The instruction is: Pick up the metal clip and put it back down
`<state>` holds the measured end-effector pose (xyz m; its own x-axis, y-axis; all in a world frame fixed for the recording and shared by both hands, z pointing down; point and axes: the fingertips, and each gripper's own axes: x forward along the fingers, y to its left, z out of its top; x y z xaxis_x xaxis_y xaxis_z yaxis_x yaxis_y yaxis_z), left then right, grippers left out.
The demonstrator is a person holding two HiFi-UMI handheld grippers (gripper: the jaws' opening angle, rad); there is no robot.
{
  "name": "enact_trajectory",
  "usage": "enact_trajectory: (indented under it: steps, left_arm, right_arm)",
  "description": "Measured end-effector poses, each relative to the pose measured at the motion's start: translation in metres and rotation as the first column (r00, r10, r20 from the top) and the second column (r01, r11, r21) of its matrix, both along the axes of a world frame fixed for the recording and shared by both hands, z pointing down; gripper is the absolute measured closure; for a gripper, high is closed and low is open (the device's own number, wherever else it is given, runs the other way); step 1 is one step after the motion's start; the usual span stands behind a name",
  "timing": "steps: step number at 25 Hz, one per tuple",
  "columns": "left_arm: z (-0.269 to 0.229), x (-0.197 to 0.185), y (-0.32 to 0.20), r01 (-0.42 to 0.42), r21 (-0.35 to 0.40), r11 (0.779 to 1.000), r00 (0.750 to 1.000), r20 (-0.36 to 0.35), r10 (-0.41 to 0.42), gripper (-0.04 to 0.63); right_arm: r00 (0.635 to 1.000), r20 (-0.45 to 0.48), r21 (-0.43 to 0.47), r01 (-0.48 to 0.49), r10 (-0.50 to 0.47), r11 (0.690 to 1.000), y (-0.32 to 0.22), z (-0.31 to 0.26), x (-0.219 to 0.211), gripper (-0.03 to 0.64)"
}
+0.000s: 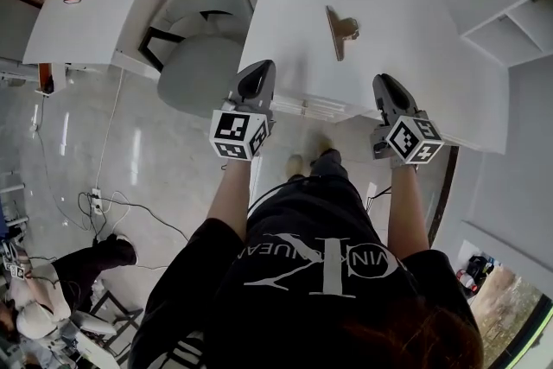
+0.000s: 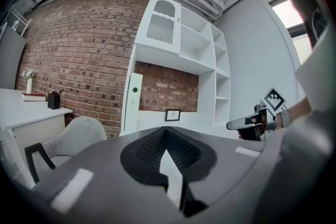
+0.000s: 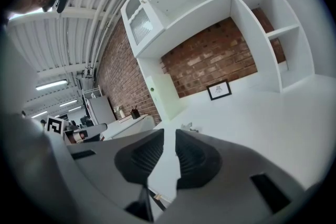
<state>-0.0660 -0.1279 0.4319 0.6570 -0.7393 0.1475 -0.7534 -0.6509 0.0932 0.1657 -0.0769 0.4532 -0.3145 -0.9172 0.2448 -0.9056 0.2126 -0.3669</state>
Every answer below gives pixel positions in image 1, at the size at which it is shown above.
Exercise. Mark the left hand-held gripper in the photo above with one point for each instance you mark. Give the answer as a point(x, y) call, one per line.
point(233, 129)

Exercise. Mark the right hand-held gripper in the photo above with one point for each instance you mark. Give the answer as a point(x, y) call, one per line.
point(415, 140)

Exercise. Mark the large metal binder clip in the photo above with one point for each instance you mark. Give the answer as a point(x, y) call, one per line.
point(336, 34)

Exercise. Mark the person's left forearm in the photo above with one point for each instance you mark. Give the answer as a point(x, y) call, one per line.
point(229, 203)

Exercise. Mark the person's right forearm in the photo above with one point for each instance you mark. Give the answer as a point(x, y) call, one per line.
point(406, 216)

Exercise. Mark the white desk with drawers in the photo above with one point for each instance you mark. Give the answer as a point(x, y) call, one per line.
point(410, 56)

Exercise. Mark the grey upholstered chair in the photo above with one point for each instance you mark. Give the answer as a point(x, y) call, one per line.
point(194, 78)

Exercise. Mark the person's right shoe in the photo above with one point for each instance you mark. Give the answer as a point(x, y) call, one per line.
point(322, 143)

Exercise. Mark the person's shoe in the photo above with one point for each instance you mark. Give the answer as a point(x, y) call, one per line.
point(322, 143)
point(296, 165)

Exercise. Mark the person's left shoe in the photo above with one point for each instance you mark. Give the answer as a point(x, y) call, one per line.
point(296, 165)

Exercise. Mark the person's dark trousers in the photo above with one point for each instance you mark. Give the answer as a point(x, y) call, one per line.
point(330, 166)

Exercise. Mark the plain white desk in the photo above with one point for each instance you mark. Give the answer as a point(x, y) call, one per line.
point(95, 26)

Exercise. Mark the black bag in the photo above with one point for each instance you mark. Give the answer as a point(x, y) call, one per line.
point(480, 268)

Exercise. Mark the white power strip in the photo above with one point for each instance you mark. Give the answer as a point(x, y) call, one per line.
point(97, 199)

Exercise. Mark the red cap plastic bottle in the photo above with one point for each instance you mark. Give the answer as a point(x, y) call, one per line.
point(465, 281)

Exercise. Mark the orange desk drawer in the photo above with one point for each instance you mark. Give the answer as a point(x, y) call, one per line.
point(43, 75)

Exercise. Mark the person's black printed shirt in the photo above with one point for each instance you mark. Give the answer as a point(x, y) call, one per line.
point(281, 324)

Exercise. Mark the grey stool seat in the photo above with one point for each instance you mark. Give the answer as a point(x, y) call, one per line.
point(95, 324)

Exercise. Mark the black metal frame stand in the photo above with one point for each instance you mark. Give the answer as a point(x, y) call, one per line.
point(129, 312)

